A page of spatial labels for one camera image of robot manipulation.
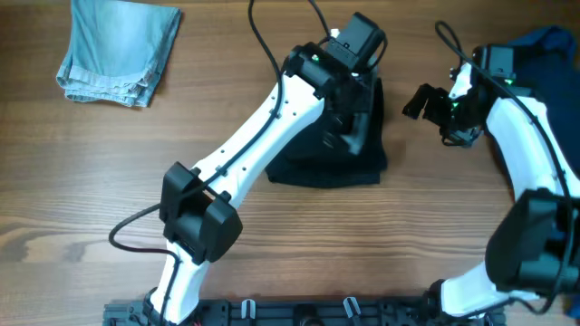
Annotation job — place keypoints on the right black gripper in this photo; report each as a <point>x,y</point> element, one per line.
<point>437,96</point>

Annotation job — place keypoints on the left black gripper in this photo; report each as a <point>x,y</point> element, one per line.
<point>360,99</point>

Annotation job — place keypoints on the black garment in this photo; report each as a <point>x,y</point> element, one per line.
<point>306,161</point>

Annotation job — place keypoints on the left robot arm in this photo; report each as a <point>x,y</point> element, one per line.
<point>198,205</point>

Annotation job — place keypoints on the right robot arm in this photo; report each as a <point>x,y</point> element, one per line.
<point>526,98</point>

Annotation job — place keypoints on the dark blue garment pile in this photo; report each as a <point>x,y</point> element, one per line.
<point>545,64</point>

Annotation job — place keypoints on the folded light blue jeans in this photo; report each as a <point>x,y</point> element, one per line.
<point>118,51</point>

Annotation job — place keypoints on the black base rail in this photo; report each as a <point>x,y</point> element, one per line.
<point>390,311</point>

